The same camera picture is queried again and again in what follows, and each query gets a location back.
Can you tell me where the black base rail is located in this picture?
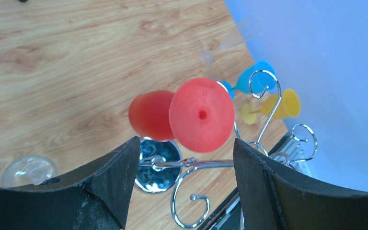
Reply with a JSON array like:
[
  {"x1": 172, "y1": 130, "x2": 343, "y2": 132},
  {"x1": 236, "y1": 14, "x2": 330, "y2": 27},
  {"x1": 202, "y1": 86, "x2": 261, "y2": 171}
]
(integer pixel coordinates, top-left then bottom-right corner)
[{"x1": 198, "y1": 133, "x2": 304, "y2": 230}]

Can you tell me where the clear champagne flute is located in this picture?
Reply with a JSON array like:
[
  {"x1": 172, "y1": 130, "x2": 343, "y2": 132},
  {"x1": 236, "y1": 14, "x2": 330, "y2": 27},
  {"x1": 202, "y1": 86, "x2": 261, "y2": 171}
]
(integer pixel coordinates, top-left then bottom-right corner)
[{"x1": 186, "y1": 14, "x2": 262, "y2": 66}]

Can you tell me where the blue wine glass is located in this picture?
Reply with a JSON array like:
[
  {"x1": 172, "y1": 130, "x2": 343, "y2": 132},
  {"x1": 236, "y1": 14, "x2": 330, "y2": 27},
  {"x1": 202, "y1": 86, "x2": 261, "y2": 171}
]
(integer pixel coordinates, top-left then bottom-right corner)
[{"x1": 218, "y1": 60, "x2": 277, "y2": 101}]

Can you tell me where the chrome wine glass rack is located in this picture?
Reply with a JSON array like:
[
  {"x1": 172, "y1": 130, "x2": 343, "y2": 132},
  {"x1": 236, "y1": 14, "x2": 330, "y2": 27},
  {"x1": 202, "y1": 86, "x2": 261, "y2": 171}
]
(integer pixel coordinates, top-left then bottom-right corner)
[{"x1": 135, "y1": 70, "x2": 301, "y2": 229}]

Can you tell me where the yellow wine glass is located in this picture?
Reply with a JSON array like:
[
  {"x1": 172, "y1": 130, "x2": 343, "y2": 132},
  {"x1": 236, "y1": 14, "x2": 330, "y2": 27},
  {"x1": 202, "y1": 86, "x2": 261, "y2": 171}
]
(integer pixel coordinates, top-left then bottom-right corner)
[{"x1": 241, "y1": 88, "x2": 301, "y2": 125}]

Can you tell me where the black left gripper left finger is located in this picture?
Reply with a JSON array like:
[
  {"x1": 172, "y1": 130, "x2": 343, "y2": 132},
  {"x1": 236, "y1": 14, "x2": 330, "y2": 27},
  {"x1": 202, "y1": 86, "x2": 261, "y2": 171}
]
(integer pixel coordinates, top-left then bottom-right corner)
[{"x1": 0, "y1": 137, "x2": 140, "y2": 230}]

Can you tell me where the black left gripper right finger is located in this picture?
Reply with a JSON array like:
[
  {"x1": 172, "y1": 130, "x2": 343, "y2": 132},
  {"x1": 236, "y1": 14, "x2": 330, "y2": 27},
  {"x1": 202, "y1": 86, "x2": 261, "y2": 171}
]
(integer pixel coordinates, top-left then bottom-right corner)
[{"x1": 233, "y1": 139, "x2": 368, "y2": 230}]

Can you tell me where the red wine glass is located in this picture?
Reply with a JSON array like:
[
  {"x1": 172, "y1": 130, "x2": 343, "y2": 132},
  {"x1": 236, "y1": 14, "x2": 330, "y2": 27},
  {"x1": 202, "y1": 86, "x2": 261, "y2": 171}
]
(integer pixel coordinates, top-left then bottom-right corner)
[{"x1": 128, "y1": 78, "x2": 235, "y2": 153}]

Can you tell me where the clear ribbed goblet glass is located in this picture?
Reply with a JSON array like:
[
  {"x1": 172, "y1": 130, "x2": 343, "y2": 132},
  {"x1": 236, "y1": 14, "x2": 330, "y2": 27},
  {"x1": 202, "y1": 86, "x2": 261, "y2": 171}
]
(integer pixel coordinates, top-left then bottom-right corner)
[{"x1": 0, "y1": 155, "x2": 59, "y2": 188}]

